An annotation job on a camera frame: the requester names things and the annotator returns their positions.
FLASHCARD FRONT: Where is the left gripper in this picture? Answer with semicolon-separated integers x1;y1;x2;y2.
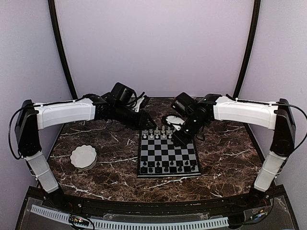
113;103;157;131

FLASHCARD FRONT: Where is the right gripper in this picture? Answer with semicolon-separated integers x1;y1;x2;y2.
172;115;206;147

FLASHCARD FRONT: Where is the black white chessboard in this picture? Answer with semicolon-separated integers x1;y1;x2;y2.
136;129;201;178

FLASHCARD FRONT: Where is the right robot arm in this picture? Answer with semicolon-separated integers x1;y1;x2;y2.
171;92;307;208

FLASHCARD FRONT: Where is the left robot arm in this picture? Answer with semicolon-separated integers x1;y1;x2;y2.
8;93;156;209

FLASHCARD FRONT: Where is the white scalloped bowl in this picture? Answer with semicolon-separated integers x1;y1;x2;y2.
70;145;97;171

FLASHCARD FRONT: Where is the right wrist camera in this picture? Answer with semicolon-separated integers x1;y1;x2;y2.
171;92;197;117

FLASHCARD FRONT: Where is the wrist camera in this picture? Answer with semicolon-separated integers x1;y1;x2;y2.
171;92;197;117
111;82;135;105

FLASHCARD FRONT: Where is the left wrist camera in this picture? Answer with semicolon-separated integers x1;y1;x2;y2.
111;82;135;105

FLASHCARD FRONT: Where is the black front rail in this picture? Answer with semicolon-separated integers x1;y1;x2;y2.
26;185;286;216

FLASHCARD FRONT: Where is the left black frame post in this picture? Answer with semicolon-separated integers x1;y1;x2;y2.
47;0;78;99

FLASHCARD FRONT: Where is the black frame post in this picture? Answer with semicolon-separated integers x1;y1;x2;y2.
47;0;78;99
233;0;261;98

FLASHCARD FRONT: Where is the white perforated cable tray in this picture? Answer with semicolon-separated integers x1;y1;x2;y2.
30;205;229;230

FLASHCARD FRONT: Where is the right black frame post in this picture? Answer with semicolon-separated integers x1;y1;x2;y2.
233;0;261;98

